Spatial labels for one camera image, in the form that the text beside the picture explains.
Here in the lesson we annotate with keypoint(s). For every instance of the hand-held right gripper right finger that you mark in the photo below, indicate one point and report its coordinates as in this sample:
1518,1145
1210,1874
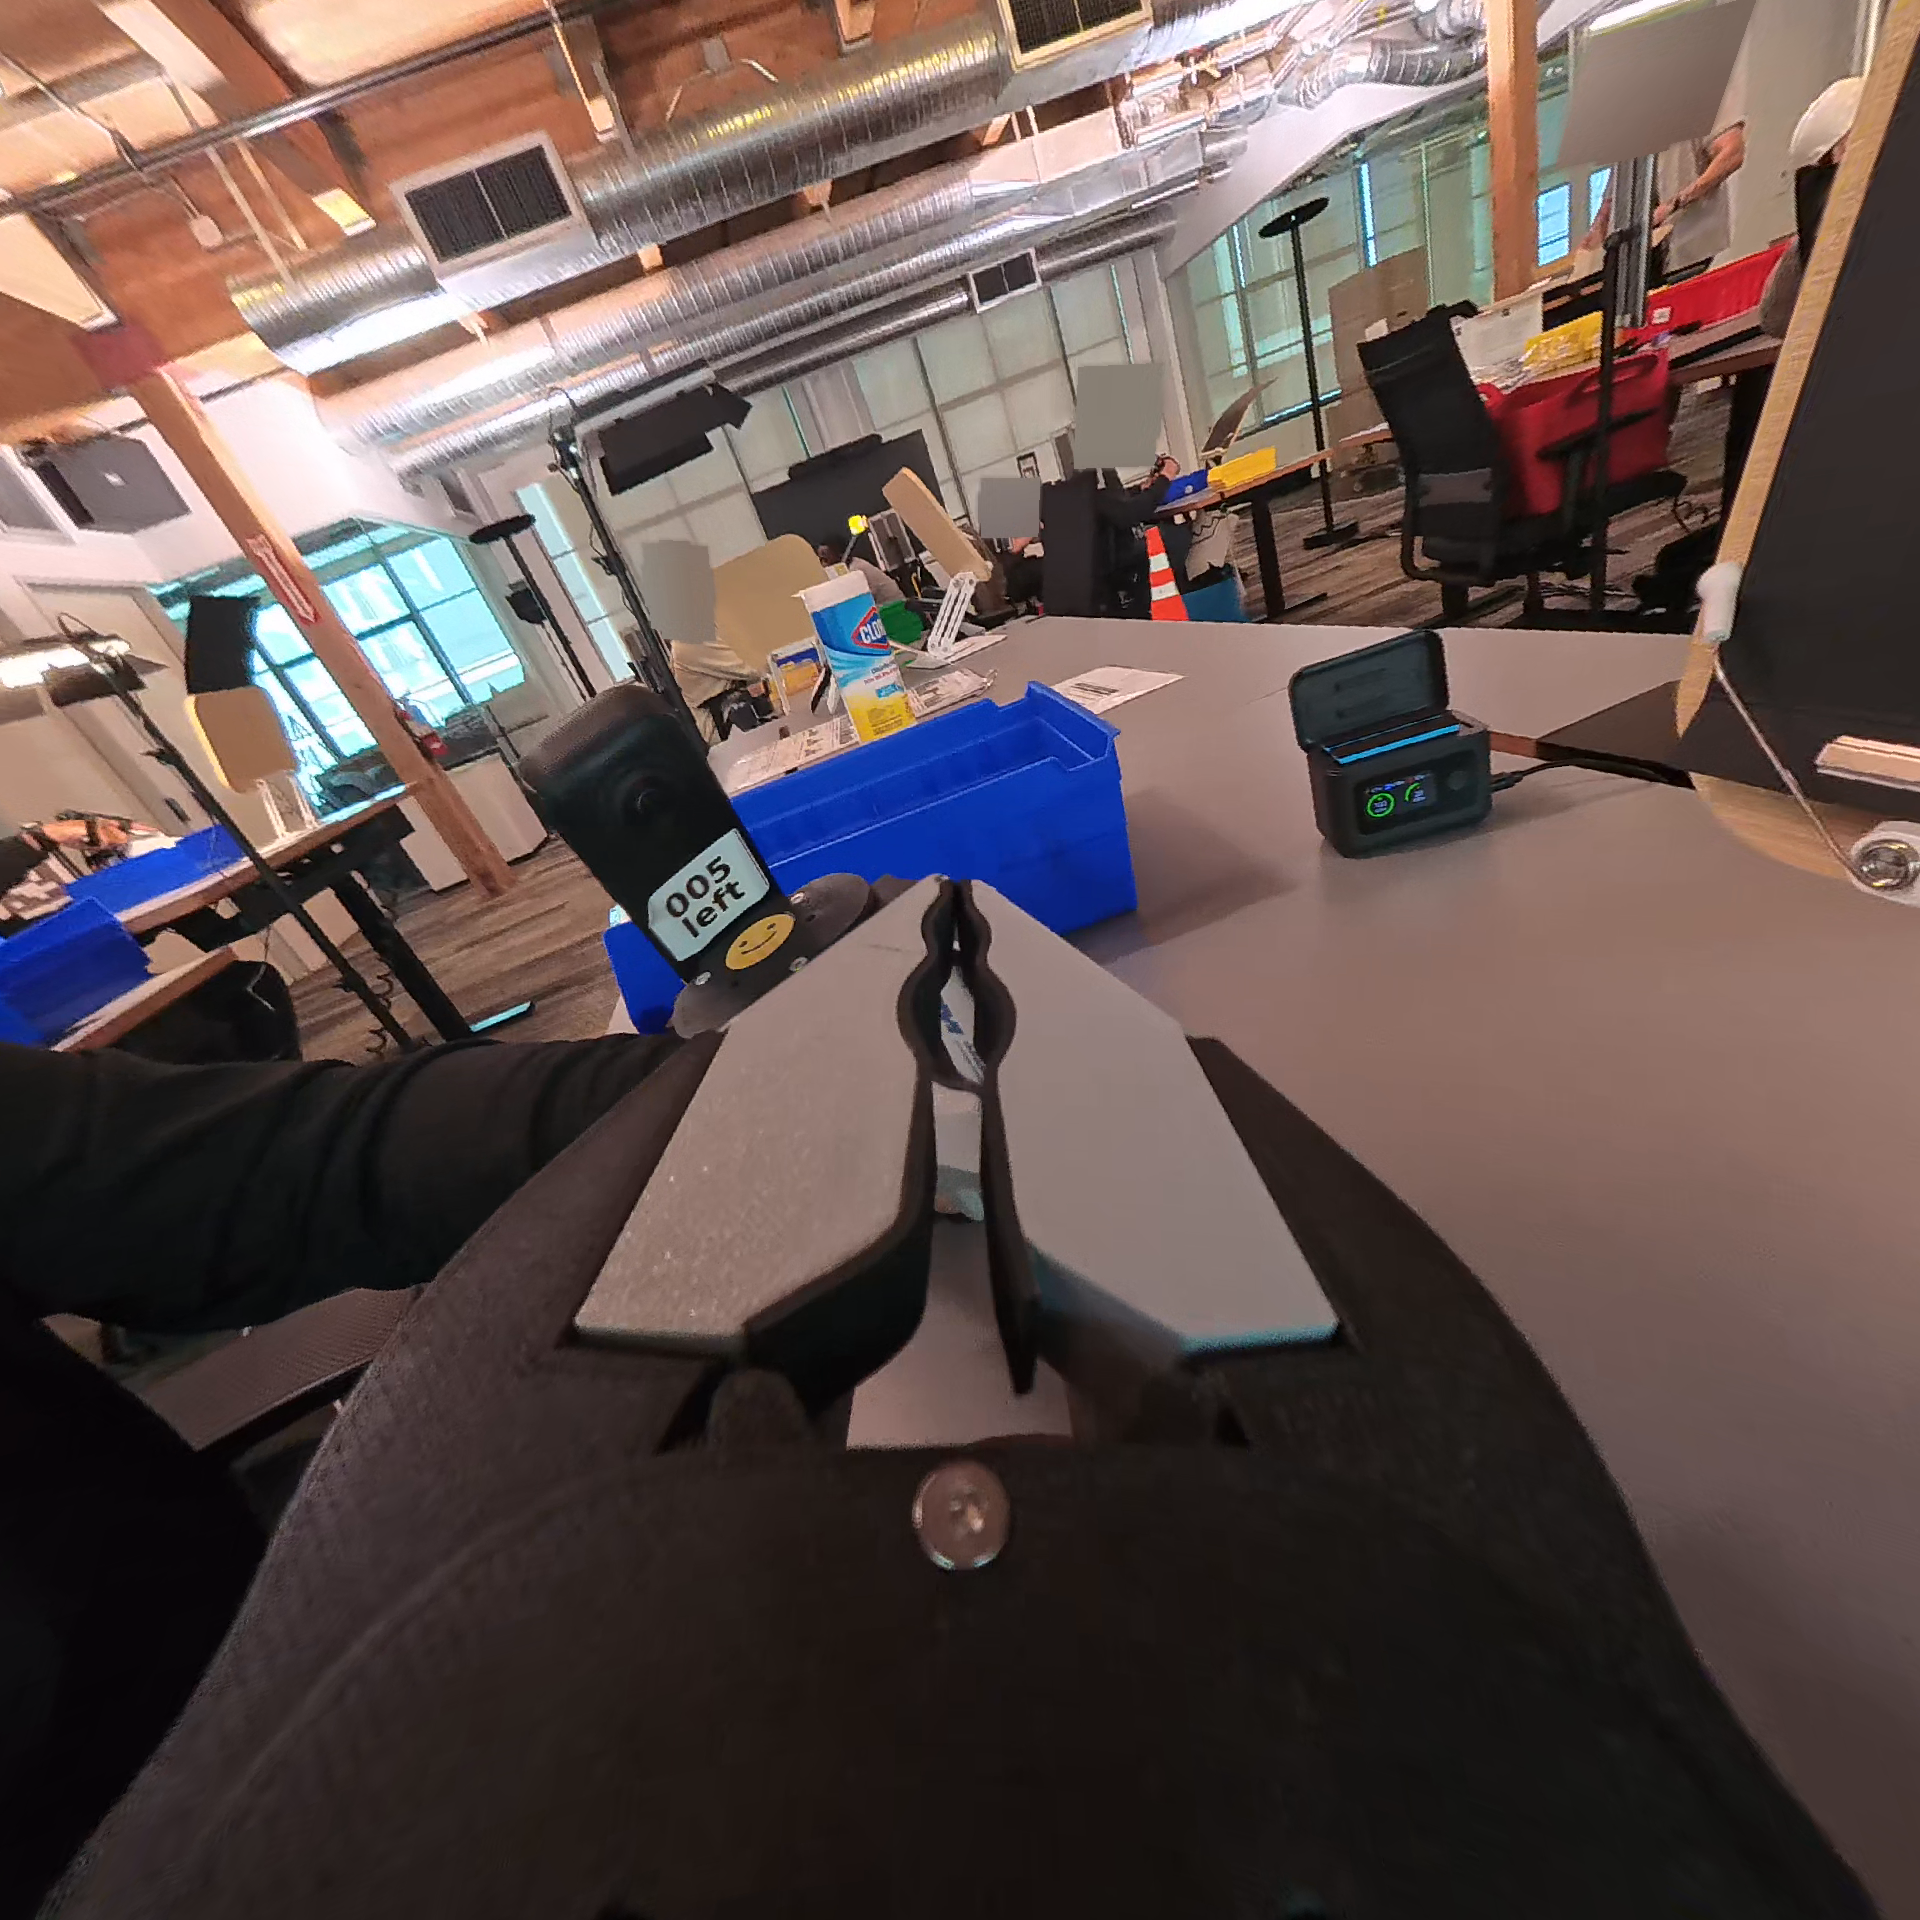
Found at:
1154,1184

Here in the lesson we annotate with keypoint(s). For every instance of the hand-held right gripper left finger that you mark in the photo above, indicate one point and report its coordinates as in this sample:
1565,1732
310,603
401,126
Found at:
750,1184

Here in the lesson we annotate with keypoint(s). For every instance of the blue plastic bin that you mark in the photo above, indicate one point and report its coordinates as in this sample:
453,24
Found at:
959,812
72,958

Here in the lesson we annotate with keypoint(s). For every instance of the white card with blue print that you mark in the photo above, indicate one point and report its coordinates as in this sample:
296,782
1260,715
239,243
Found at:
959,1143

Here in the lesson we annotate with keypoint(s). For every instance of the person's left forearm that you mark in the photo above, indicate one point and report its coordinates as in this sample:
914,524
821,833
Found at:
301,1150

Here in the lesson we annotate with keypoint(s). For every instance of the disinfecting wipes canister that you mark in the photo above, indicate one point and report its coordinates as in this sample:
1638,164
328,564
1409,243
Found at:
852,658

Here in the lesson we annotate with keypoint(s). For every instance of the beige cardboard panel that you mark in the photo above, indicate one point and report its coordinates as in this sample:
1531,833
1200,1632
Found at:
937,519
766,603

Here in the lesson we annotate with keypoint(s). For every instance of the white laptop stand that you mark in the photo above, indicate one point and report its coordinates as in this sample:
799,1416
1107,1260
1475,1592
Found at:
959,611

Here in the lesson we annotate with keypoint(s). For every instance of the white paper sheet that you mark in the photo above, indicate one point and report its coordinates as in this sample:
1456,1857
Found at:
1120,687

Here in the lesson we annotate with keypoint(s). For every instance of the black charging case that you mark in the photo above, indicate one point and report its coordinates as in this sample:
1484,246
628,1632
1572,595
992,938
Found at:
1392,792

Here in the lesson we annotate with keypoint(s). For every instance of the orange traffic cone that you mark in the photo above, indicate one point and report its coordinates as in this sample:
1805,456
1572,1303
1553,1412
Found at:
1163,579

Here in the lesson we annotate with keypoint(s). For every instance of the black chair armrest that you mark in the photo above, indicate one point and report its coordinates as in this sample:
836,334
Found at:
286,1358

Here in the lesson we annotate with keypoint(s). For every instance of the black studio light on stand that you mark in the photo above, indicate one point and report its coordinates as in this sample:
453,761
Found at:
661,435

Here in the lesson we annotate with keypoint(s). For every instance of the wooden background desk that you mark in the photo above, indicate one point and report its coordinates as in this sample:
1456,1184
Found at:
1287,469
272,854

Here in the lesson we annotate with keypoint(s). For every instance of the small yellow bin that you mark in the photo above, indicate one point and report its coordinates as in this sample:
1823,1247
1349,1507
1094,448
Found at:
1240,469

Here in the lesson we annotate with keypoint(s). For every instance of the dark brown flat panel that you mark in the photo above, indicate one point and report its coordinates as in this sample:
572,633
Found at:
1625,737

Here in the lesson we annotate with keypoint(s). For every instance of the black light stand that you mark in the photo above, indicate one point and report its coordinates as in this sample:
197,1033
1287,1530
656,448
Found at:
88,665

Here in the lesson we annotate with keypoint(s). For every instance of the person's black clothing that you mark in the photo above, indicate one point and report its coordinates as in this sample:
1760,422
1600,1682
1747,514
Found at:
88,1576

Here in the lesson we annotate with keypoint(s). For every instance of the white ceiling vent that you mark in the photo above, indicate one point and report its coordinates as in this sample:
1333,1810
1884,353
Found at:
489,199

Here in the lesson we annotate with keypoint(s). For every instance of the black office chair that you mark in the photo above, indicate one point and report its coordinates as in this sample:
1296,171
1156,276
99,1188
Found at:
1439,448

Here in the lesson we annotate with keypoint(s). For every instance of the black floor lamp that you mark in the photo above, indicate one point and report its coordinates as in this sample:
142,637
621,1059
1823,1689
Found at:
1296,211

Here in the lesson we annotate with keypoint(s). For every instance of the red plastic bin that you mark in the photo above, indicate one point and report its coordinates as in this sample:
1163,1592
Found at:
1577,422
1720,284

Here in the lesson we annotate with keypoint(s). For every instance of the black monitor with wooden edge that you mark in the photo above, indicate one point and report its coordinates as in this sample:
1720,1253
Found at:
1845,524

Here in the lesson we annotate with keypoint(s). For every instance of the black wall screen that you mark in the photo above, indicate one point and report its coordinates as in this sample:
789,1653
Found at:
842,495

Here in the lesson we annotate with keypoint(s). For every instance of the wooden post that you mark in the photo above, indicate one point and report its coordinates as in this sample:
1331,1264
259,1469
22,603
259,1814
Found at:
1513,148
301,603

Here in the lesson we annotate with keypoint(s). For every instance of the silver air duct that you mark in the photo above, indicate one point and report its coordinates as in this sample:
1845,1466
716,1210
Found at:
750,89

